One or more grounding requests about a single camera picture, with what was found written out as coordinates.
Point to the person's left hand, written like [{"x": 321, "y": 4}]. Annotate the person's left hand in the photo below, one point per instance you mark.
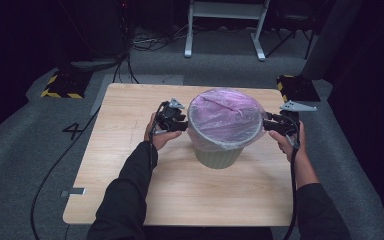
[{"x": 158, "y": 138}]

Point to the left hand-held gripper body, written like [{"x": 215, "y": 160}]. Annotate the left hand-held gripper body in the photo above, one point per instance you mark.
[{"x": 168, "y": 118}]

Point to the grey pillar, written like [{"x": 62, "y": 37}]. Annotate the grey pillar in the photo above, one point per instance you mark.
[{"x": 330, "y": 40}]

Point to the grey tape piece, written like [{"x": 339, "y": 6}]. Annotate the grey tape piece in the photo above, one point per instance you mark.
[{"x": 75, "y": 191}]

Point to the person's right hand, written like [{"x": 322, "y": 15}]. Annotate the person's right hand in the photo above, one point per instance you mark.
[{"x": 290, "y": 146}]

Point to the pink plastic bag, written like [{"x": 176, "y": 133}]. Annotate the pink plastic bag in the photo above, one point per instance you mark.
[{"x": 225, "y": 116}]

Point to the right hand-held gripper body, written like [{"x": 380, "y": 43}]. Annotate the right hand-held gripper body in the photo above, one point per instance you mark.
[{"x": 290, "y": 121}]

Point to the white metal stand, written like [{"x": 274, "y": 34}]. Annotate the white metal stand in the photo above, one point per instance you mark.
[{"x": 226, "y": 10}]

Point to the green ribbed plastic bin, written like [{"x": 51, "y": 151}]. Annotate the green ribbed plastic bin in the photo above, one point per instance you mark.
[{"x": 218, "y": 160}]

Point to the black folding stand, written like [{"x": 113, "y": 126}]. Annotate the black folding stand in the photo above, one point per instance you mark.
[{"x": 296, "y": 20}]

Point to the black yellow striped base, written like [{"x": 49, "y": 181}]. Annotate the black yellow striped base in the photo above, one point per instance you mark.
[
  {"x": 298, "y": 88},
  {"x": 66, "y": 83}
]

